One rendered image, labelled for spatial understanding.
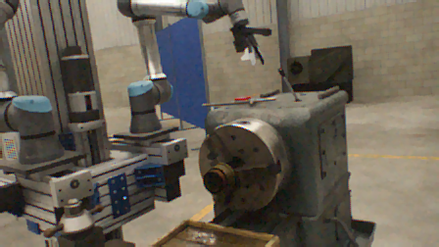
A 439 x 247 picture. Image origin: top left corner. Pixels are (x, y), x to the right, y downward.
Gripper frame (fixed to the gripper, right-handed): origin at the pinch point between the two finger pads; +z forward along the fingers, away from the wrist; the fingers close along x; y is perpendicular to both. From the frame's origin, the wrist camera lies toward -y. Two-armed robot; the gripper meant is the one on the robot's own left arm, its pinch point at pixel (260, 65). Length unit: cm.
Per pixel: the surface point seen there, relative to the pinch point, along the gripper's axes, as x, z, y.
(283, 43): -974, -96, 187
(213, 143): 46, 22, 12
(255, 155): 44, 30, -1
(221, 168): 54, 29, 8
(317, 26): -983, -104, 79
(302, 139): 30.7, 31.2, -13.9
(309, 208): 30, 56, -8
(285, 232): 43, 58, -1
